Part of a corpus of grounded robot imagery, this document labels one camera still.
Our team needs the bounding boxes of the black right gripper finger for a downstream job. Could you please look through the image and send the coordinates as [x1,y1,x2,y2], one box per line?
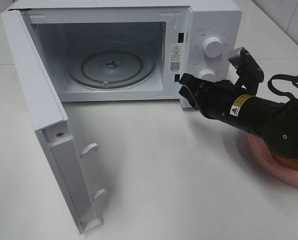
[179,73,199,88]
[179,85,199,110]

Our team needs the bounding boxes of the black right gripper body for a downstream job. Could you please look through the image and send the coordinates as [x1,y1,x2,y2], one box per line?
[191,80,246,122]

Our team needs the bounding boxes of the burger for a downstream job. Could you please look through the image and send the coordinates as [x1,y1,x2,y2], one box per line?
[270,152,298,170]

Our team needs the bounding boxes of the pink plate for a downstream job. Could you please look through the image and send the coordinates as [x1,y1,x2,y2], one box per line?
[247,133,298,188]

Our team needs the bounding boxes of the white microwave door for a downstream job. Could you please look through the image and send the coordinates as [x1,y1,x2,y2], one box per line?
[1,10,106,234]

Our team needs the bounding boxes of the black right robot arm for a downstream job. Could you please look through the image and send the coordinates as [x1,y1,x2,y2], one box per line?
[179,73,298,159]

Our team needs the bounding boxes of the white lower timer knob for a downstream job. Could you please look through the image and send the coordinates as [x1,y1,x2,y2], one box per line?
[198,68,216,82]

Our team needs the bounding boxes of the white upper power knob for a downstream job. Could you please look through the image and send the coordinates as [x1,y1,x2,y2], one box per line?
[202,36,224,58]

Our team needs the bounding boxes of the white microwave oven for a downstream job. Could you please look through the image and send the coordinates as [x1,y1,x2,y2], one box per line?
[7,0,242,108]

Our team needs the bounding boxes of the glass turntable plate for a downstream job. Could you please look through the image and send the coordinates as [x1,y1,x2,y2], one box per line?
[67,41,157,90]

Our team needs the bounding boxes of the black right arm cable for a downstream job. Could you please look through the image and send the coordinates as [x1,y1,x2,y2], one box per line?
[266,70,298,104]

